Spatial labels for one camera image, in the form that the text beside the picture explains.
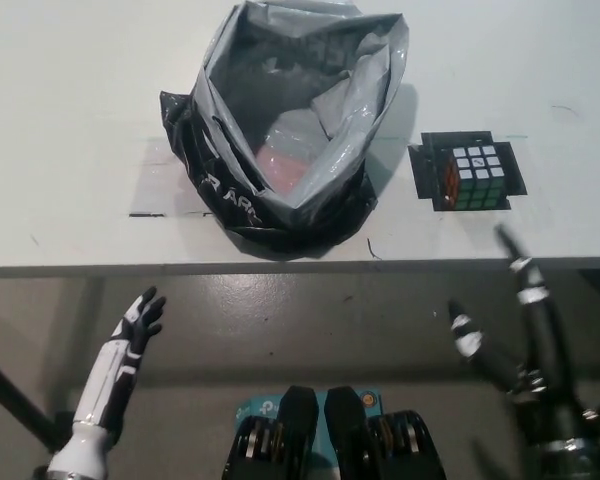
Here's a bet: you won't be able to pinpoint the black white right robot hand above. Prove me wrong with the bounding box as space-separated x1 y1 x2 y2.
446 223 600 445

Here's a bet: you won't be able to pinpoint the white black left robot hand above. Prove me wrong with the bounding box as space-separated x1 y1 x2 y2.
73 285 168 432

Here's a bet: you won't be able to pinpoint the black grey plastic bag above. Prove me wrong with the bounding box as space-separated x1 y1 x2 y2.
158 0 411 261

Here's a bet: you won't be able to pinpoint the rubik's cube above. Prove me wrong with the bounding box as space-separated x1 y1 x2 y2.
442 144 506 210

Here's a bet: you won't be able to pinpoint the black table leg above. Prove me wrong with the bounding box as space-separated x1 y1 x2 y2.
0 347 79 451

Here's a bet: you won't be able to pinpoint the teal tp-link box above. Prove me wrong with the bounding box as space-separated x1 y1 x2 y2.
234 389 384 480

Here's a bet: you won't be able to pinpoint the black robot body blocks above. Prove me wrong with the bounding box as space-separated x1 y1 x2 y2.
222 384 444 480

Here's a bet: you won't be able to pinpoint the pink packet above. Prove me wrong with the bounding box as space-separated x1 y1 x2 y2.
252 142 314 194

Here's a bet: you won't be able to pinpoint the black tape square marker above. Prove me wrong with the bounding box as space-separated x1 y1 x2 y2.
407 130 528 212

